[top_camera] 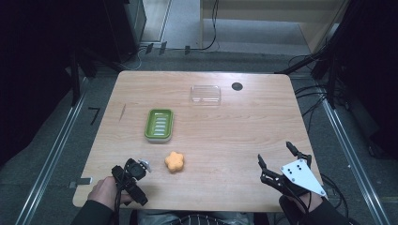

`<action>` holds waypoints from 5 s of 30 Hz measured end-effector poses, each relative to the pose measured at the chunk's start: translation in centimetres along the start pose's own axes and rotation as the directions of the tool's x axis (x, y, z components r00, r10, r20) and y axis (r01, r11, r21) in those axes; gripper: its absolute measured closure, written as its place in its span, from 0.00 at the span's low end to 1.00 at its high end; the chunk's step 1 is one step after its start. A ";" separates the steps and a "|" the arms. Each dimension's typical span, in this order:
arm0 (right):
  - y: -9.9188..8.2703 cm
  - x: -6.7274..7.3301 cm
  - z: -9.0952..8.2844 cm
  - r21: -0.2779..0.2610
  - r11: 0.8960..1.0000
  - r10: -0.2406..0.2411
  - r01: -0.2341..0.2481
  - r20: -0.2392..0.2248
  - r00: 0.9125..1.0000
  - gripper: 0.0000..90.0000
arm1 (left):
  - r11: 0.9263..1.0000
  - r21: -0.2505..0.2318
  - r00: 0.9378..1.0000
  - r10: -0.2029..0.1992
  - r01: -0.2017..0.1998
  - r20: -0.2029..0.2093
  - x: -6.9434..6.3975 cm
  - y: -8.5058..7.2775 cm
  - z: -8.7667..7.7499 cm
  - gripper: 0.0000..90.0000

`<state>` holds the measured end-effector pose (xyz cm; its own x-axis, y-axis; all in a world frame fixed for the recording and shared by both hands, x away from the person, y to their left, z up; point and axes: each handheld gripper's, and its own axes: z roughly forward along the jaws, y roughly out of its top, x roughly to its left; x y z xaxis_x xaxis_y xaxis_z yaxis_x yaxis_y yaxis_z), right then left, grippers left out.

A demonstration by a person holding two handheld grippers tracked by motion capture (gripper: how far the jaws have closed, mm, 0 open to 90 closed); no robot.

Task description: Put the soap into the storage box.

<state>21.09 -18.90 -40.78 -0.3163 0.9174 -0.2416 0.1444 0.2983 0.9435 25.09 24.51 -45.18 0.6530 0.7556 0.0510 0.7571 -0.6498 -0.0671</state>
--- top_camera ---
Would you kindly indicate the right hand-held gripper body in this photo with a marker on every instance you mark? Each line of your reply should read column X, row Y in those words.
column 297, row 176

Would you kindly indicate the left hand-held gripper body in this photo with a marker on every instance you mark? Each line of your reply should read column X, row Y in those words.
column 134, row 187

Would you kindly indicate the orange flower-shaped soap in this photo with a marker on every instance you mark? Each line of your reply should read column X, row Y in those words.
column 174, row 162

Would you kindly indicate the green soap dish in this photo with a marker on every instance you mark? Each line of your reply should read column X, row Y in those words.
column 150, row 125

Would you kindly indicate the clear plastic container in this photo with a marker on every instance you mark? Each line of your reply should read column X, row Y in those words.
column 205, row 94

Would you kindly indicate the person's left hand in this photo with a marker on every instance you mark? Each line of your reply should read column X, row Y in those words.
column 104, row 190

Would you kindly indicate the person's right hand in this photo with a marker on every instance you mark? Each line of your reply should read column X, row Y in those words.
column 314, row 203

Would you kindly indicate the black round table grommet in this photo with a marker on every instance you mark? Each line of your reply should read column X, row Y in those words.
column 237, row 86

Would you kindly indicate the black stand legs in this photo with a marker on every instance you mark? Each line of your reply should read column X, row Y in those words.
column 75, row 78
column 328, row 65

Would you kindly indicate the light wooden furniture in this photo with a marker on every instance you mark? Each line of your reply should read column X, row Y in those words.
column 313, row 18

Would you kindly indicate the black cabinet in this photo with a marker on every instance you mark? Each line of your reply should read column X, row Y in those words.
column 125, row 28

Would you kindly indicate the metal bracket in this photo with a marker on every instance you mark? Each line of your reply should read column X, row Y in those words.
column 82, row 181

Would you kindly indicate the metal floor rail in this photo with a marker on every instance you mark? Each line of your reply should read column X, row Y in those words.
column 353, row 159
column 53, row 156

